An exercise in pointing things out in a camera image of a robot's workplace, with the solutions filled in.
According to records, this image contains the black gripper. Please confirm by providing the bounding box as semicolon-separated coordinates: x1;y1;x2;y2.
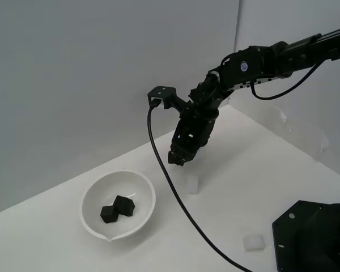
168;103;220;167

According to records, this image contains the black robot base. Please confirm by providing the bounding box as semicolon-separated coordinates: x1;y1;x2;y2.
271;199;340;272

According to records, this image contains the white bowl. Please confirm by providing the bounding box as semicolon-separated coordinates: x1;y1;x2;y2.
79;171;156;243

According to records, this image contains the white foam cube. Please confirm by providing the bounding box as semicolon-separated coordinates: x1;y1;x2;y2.
186;176;201;196
243;233;266;252

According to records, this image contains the clear plastic sheet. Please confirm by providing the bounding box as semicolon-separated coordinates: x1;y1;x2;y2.
279;109;329;162

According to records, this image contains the thick black camera cable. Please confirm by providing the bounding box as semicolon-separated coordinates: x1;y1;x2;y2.
147;103;254;272

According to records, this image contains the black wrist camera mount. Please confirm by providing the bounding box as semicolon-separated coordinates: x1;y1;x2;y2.
146;86;188;113

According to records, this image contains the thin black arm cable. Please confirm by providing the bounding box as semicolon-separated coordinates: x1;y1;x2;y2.
250;61;322;100

